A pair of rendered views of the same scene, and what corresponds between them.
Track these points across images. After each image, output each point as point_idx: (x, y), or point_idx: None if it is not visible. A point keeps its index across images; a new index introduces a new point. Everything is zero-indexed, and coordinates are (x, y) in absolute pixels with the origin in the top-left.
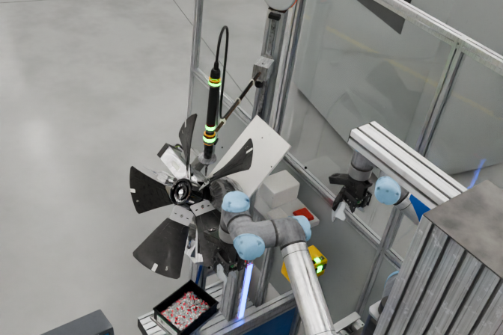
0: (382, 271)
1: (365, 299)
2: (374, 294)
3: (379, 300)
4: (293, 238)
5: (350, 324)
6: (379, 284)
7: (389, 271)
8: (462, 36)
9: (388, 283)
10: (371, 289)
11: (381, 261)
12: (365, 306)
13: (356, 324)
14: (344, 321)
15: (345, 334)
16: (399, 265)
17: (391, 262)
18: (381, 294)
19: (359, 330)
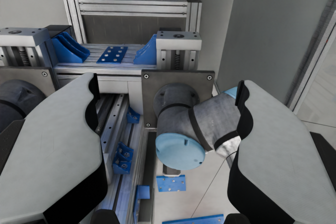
0: None
1: None
2: None
3: None
4: None
5: (181, 49)
6: None
7: None
8: None
9: (223, 109)
10: None
11: None
12: None
13: (190, 51)
14: (177, 43)
15: (163, 58)
16: (330, 15)
17: None
18: None
19: (172, 75)
